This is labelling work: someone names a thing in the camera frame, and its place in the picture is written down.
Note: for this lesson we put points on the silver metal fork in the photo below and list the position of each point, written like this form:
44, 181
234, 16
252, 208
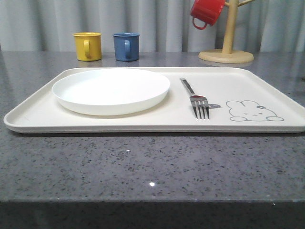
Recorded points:
199, 103

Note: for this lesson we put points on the white round plate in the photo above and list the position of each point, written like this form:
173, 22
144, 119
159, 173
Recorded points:
116, 91

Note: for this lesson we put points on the blue enamel mug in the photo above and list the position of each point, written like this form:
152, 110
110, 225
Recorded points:
126, 45

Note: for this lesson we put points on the cream rabbit serving tray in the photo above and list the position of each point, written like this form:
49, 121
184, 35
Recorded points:
243, 103

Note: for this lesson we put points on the wooden mug tree stand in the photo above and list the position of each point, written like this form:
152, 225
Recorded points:
227, 54

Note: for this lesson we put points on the yellow enamel mug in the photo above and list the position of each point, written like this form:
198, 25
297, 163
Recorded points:
88, 46

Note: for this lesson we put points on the red enamel mug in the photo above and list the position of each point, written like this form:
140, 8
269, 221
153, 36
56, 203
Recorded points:
207, 11

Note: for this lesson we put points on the grey pleated curtain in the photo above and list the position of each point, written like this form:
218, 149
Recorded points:
163, 25

